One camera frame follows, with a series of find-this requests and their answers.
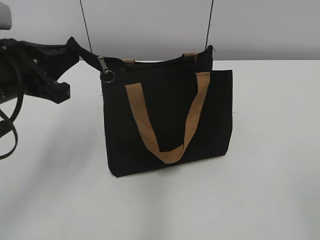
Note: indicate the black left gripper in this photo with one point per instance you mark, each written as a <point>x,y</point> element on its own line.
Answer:
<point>25,68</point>

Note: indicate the metal zipper pull with ring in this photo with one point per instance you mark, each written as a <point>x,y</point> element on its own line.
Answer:
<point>106,75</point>

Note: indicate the black canvas tote bag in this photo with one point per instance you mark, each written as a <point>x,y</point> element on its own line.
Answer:
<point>169,88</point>

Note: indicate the tan front bag handle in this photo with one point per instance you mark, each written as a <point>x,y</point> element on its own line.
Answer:
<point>139,111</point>

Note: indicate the tan bag handle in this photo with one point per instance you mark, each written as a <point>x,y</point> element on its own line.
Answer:
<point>184,55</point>
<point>139,111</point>

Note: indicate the tan rear bag handle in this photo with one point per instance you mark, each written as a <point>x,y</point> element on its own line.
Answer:
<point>184,55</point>

